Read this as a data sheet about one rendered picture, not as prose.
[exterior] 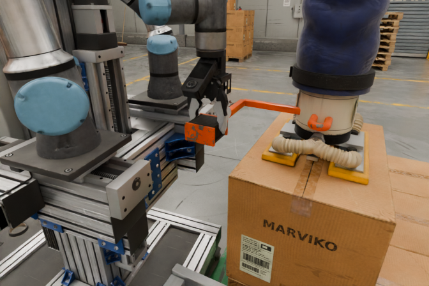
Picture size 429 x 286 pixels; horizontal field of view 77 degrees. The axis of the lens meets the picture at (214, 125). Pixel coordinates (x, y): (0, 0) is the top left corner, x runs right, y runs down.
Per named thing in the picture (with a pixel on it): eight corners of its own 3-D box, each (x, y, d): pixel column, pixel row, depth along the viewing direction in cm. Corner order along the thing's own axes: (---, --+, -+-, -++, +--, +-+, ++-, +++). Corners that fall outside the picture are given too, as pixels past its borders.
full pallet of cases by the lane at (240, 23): (242, 62, 757) (245, -7, 688) (208, 60, 790) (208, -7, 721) (252, 55, 861) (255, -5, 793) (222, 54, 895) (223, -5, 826)
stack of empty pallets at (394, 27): (390, 71, 646) (405, 12, 594) (340, 68, 681) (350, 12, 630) (380, 62, 757) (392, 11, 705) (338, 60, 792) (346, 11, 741)
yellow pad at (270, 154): (293, 167, 78) (295, 152, 76) (260, 159, 82) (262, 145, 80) (313, 126, 106) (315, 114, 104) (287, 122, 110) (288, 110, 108)
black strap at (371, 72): (373, 95, 67) (376, 79, 66) (281, 84, 77) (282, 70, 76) (371, 76, 86) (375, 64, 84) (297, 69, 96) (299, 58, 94)
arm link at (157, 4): (136, 24, 63) (180, 23, 67) (149, 27, 54) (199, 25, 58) (132, -14, 60) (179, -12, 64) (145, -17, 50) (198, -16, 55)
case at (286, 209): (357, 337, 74) (397, 223, 58) (225, 276, 91) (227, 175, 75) (361, 206, 123) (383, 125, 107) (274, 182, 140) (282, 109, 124)
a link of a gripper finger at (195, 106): (203, 122, 78) (212, 94, 74) (192, 129, 74) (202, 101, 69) (194, 117, 79) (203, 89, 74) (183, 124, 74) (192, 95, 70)
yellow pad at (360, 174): (368, 186, 70) (372, 169, 68) (326, 175, 74) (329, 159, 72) (367, 136, 98) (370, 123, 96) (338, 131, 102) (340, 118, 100)
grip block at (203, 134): (213, 147, 67) (213, 128, 65) (184, 140, 71) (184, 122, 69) (228, 134, 74) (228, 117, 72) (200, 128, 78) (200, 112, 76)
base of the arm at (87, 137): (22, 152, 67) (11, 115, 63) (71, 129, 80) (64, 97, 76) (69, 164, 62) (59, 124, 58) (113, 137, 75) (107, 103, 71)
